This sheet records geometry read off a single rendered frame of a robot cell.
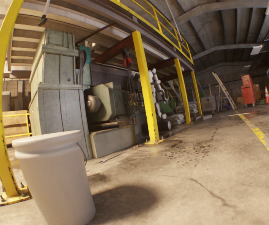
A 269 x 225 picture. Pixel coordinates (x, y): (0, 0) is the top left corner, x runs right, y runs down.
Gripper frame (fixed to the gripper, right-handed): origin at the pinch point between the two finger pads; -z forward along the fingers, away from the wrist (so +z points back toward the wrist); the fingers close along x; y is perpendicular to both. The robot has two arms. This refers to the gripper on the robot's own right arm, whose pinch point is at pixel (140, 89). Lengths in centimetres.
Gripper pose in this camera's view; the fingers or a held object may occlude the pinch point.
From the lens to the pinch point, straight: 234.3
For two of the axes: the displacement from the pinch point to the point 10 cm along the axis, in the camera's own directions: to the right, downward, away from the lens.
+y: -1.6, -9.9, 0.3
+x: -1.5, 0.5, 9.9
